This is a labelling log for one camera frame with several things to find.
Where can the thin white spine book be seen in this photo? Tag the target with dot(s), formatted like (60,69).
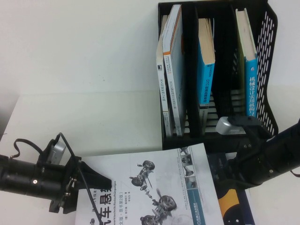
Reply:
(161,93)

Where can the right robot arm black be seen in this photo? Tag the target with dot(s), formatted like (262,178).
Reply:
(281,150)

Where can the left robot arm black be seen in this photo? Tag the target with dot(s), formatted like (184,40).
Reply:
(21,175)

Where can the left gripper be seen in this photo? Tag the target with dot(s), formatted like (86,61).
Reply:
(61,185)

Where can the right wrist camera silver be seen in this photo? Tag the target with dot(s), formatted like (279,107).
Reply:
(225,127)

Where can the blue hardcover mechanical design book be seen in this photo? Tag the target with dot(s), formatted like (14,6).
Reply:
(252,93)

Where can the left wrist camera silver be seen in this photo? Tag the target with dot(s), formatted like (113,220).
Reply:
(56,152)

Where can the blue paperback yellowed pages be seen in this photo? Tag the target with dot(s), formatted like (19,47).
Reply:
(206,82)

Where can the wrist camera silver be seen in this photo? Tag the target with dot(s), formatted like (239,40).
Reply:
(56,152)
(225,127)

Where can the white car suspension book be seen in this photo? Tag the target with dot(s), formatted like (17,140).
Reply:
(126,168)

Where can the dark navy robot book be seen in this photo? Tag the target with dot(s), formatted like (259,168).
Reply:
(227,199)

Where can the white book orange trim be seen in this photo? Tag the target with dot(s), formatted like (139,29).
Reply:
(175,70)

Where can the black plastic book stand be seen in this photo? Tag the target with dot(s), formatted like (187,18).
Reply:
(182,141)

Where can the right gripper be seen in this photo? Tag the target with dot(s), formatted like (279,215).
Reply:
(254,150)

